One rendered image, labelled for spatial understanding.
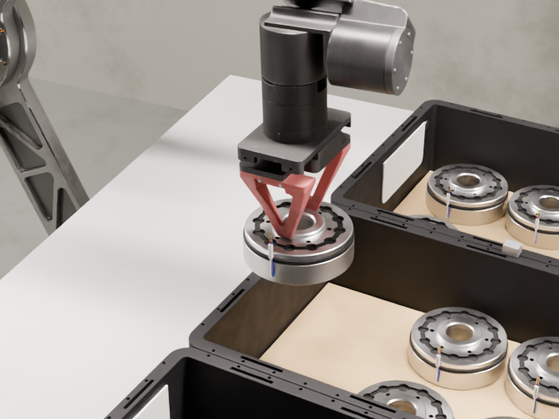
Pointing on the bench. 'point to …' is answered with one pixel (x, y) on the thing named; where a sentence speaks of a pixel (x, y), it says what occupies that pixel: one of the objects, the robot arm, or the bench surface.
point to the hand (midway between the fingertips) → (297, 216)
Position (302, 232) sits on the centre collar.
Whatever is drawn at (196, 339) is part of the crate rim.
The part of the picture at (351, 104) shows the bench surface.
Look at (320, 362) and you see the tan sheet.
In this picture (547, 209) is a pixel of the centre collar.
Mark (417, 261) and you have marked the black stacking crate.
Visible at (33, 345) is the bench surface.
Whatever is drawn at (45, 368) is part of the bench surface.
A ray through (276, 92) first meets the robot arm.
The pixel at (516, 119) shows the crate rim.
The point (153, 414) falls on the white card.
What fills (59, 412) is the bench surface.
